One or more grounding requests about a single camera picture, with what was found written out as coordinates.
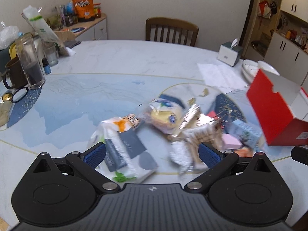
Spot white tall cabinet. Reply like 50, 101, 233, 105
264, 0, 307, 86

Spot red lid jar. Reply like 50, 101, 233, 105
93, 3, 101, 18

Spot brown mug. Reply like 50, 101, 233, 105
3, 56, 28, 90

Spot dark wooden chair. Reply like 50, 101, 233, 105
146, 17, 199, 47

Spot orange snack bag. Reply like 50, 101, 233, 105
72, 0, 95, 22

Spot gold foil snack packet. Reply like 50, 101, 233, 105
168, 104, 222, 150

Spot pink sticky note block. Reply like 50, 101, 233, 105
222, 134, 243, 150

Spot white bowl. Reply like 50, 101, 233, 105
257, 60, 280, 76

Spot green white tissue box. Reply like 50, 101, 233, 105
217, 38, 243, 67

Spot bag of white beads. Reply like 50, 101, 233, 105
169, 141, 196, 175

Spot red cardboard box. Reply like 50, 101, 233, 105
246, 69, 307, 146

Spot light blue carton box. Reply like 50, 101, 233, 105
228, 119, 265, 149

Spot white paper napkin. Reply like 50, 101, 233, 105
197, 64, 248, 94

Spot blueberry bread packet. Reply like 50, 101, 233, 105
138, 93, 186, 135

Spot stacked white plates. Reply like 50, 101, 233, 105
242, 59, 259, 84

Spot small blue bottle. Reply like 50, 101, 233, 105
42, 57, 51, 74

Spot tall glass jar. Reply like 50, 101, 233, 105
15, 33, 45, 90

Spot white sideboard cabinet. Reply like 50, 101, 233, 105
54, 13, 108, 41

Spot green white plastic bag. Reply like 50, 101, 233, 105
22, 6, 69, 56

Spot small drinking glass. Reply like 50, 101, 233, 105
43, 43, 59, 66

